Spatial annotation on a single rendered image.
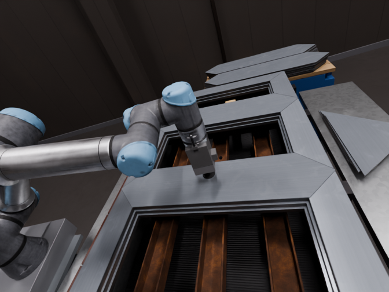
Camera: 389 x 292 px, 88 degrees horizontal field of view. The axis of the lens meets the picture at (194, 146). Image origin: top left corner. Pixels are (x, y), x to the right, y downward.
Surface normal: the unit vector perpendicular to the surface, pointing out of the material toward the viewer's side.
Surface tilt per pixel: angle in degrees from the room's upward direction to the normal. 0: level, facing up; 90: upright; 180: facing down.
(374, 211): 0
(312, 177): 0
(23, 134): 91
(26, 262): 74
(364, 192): 0
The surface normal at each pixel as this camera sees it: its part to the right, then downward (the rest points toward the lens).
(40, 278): 0.96, -0.23
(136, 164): 0.04, 0.67
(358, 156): -0.29, -0.75
